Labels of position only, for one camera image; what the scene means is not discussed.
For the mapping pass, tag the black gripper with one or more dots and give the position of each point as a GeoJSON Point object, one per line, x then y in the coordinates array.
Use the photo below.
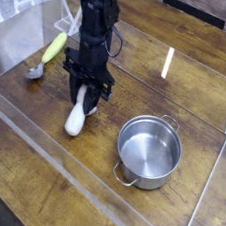
{"type": "Point", "coordinates": [88, 66]}

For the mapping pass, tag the plush mushroom brown cap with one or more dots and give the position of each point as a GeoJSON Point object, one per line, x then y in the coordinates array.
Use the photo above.
{"type": "Point", "coordinates": [76, 118]}

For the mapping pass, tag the silver metal pot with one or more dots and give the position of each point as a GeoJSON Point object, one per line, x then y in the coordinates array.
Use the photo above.
{"type": "Point", "coordinates": [149, 150]}

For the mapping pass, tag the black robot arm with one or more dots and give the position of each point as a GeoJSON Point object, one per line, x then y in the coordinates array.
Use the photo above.
{"type": "Point", "coordinates": [98, 20]}

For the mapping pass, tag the clear acrylic front barrier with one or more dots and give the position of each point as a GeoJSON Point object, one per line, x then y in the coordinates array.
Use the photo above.
{"type": "Point", "coordinates": [102, 196]}

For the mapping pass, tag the black strip on table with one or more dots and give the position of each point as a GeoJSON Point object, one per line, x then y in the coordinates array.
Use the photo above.
{"type": "Point", "coordinates": [196, 13]}

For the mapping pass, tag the spoon with yellow handle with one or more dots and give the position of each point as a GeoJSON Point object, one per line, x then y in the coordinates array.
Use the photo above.
{"type": "Point", "coordinates": [52, 50]}

